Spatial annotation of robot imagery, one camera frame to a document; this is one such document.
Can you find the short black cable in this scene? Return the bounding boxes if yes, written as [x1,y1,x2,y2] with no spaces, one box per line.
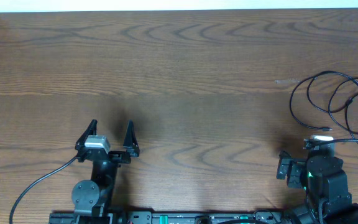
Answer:
[289,70,358,136]

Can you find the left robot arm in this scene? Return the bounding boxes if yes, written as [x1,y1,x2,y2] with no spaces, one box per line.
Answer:
[71,119,140,217]

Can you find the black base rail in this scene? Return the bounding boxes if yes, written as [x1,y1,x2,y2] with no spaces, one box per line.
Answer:
[48,207,283,224]

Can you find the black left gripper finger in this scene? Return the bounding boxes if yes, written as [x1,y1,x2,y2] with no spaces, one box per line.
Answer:
[123,120,140,157]
[75,119,98,151]

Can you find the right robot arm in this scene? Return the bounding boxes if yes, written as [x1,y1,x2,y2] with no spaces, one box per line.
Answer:
[277,151,358,224]

